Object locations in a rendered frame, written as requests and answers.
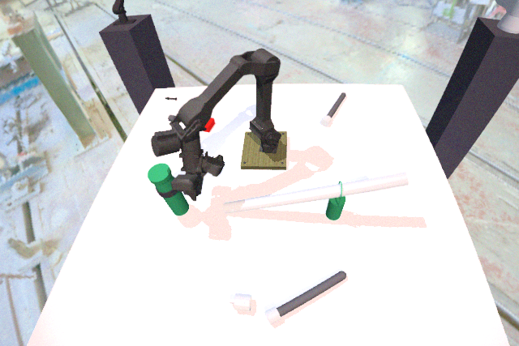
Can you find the white short cylinder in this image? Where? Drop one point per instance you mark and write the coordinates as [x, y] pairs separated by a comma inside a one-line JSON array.
[[242, 302]]

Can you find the green post with cap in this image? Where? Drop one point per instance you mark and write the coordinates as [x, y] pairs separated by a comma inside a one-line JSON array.
[[160, 175]]

